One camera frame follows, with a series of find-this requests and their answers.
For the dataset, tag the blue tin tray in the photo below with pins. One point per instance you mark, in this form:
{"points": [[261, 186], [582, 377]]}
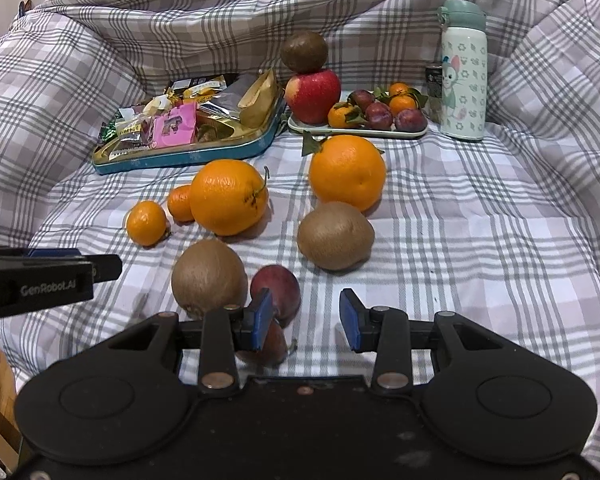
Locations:
{"points": [[180, 162]]}

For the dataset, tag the dark red plum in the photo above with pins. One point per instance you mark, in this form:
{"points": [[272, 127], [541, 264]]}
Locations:
{"points": [[275, 342], [378, 116], [362, 99], [280, 285], [411, 120]]}

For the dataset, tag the grey plaid blanket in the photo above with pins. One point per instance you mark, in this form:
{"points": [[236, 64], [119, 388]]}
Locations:
{"points": [[480, 235]]}

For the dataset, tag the brown kiwi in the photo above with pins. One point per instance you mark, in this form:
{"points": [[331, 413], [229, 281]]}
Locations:
{"points": [[207, 275], [335, 236]]}

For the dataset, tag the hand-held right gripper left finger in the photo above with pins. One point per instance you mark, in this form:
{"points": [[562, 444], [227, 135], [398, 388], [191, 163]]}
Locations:
{"points": [[262, 320]]}

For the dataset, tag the small mandarin with leaves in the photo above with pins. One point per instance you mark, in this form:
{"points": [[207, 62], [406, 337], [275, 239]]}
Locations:
{"points": [[337, 116]]}

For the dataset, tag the dark brown round fruit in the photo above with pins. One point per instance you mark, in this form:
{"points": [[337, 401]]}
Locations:
{"points": [[305, 51]]}

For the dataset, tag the white bottle with green lid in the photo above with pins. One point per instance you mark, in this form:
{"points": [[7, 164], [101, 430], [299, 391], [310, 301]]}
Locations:
{"points": [[462, 85]]}

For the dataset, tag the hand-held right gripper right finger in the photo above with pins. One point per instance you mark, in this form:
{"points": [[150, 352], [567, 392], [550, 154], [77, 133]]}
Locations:
{"points": [[350, 320]]}

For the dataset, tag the white rectangular plate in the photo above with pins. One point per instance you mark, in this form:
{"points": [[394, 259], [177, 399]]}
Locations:
{"points": [[360, 132]]}

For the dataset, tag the pile of snack packets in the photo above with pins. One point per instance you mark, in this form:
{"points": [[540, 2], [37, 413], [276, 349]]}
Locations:
{"points": [[175, 125]]}

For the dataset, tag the large orange with leaf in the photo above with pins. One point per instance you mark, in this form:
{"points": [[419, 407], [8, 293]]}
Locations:
{"points": [[347, 172]]}

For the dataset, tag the red apple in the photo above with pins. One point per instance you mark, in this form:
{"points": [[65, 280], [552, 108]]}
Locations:
{"points": [[312, 95]]}

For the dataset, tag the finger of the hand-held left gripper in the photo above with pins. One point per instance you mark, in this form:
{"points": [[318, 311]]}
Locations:
{"points": [[105, 267], [50, 253]]}

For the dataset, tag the dark can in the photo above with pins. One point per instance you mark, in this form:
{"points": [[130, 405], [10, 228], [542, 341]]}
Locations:
{"points": [[432, 85]]}

